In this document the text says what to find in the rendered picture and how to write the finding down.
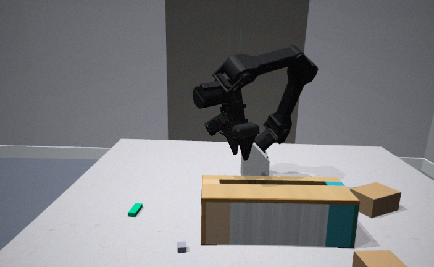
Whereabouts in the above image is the brown cardboard box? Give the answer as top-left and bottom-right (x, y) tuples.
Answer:
(350, 182), (401, 219)
(352, 250), (408, 267)

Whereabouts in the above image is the clear-fronted tan box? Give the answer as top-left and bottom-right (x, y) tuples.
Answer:
(201, 175), (360, 248)

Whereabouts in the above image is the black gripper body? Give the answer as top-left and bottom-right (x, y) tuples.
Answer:
(220, 100), (259, 138)

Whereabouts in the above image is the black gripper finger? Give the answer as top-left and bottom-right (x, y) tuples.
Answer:
(232, 134), (257, 161)
(219, 131), (239, 155)

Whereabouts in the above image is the small green block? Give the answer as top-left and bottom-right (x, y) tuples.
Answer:
(128, 203), (143, 217)

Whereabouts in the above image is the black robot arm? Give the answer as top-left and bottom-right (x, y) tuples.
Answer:
(193, 44), (319, 153)

